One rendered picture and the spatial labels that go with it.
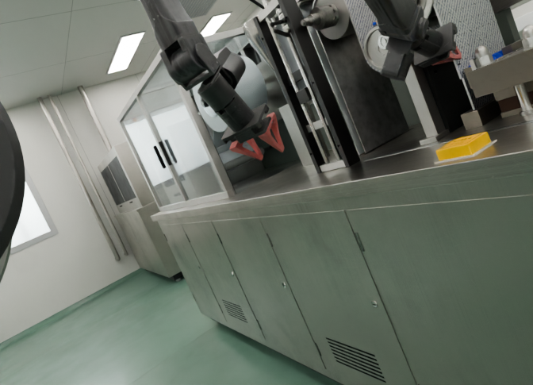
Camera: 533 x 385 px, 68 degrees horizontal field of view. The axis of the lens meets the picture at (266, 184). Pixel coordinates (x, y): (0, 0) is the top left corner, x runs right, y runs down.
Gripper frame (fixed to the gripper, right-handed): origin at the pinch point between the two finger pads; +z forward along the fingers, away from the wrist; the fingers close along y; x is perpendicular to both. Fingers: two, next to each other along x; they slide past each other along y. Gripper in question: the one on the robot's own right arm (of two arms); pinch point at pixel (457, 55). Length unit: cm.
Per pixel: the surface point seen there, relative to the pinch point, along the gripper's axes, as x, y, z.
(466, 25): 9.2, 0.3, 3.5
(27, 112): 115, -557, -117
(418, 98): -8.2, -9.4, -2.3
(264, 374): -110, -126, 26
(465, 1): 15.4, 0.3, 3.4
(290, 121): 4, -78, 3
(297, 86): 2.8, -43.5, -17.0
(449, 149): -27.9, 9.3, -16.6
